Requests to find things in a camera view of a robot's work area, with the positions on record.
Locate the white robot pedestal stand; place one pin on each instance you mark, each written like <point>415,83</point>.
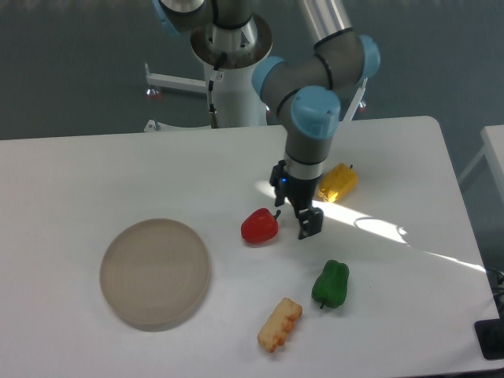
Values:
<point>236,61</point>

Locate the white side table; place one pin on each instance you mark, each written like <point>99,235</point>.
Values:
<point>490,154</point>

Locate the yellow toy pepper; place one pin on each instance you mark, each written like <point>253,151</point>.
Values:
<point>337,183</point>

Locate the red toy pepper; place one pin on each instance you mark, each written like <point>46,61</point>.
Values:
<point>260,226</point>

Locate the orange fried toy food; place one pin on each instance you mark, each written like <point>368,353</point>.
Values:
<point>281,322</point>

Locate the black device at right edge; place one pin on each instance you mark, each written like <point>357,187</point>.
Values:
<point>490,337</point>

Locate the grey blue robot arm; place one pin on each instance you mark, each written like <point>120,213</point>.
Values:
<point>310,115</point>

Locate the green toy pepper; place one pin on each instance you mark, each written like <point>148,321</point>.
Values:
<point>331,286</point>

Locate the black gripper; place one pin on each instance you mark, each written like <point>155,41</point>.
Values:
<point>300,194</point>

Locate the beige round plate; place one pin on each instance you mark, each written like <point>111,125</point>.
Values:
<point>155,274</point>

